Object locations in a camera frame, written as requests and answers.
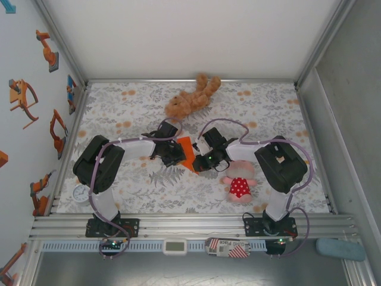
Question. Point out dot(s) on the white digital timer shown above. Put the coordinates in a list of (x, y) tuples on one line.
[(175, 246)]

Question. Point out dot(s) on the patterned printed pouch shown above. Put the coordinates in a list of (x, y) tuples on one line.
[(227, 248)]

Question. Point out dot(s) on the white alarm clock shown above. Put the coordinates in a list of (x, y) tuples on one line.
[(81, 193)]

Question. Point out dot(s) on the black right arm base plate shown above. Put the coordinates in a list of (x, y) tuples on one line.
[(251, 228)]

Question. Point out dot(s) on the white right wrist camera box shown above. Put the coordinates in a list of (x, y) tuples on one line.
[(201, 147)]

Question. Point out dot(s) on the orange block sticker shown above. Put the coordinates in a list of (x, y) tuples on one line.
[(3, 159)]

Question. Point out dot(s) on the pink plush doll dotted dress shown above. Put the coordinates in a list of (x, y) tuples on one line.
[(239, 186)]

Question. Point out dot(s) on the blue grey case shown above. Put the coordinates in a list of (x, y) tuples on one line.
[(340, 249)]

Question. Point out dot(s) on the blue wall sticker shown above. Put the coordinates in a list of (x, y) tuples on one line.
[(10, 7)]

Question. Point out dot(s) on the brown teddy bear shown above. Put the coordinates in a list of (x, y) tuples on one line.
[(193, 99)]

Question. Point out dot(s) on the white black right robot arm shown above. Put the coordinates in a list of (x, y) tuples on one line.
[(282, 164)]

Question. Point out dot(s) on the floral print tablecloth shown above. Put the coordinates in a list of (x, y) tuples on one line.
[(134, 190)]

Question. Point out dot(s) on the aluminium cage frame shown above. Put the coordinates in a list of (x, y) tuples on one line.
[(190, 230)]

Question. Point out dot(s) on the orange paper sheet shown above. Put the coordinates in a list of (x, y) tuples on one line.
[(188, 149)]

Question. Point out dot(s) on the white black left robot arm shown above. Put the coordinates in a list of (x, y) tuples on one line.
[(98, 164)]

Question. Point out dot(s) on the orange claw gripper sticker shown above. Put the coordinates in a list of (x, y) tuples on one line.
[(21, 95)]

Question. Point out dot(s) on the blue orange machine sticker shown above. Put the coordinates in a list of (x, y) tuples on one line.
[(71, 92)]

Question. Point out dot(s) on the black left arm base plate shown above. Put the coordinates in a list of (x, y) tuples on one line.
[(134, 228)]

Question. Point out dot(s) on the small LED circuit board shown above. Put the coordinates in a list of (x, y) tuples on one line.
[(282, 241), (113, 244)]

